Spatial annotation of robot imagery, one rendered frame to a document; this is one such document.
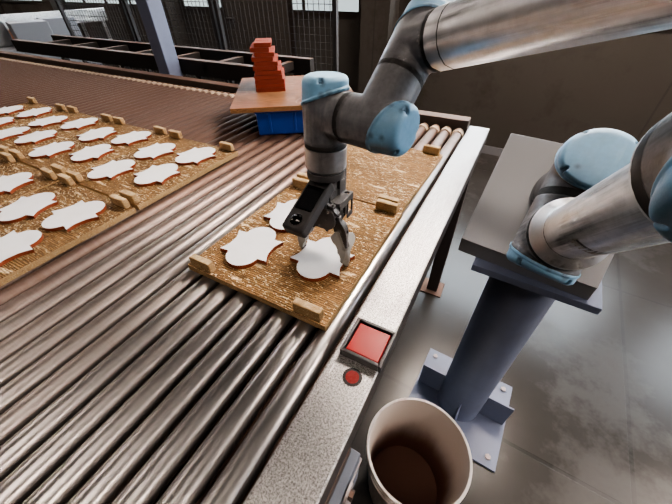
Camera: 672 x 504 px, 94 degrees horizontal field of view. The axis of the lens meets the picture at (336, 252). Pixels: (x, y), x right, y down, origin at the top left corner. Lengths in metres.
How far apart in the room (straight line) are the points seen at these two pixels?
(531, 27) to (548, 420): 1.54
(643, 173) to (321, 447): 0.46
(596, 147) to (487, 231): 0.29
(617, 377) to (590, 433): 0.36
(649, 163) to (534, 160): 0.60
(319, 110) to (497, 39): 0.24
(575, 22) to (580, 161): 0.30
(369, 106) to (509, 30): 0.18
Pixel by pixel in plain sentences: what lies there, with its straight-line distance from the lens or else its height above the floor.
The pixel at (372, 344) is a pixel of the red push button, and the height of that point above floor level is 0.93.
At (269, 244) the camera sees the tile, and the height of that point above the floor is 0.95.
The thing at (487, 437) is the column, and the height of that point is 0.01.
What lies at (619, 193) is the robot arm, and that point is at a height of 1.25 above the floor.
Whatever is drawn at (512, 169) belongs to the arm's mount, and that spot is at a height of 1.05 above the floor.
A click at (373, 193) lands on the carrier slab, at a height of 0.94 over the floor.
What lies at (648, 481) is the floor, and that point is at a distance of 1.83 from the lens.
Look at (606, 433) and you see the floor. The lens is 1.84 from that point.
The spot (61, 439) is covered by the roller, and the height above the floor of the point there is 0.92.
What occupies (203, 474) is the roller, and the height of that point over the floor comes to 0.91.
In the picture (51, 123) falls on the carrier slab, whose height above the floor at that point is 0.94.
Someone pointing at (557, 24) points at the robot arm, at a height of 1.37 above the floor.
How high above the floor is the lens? 1.41
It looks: 41 degrees down
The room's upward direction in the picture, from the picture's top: 1 degrees counter-clockwise
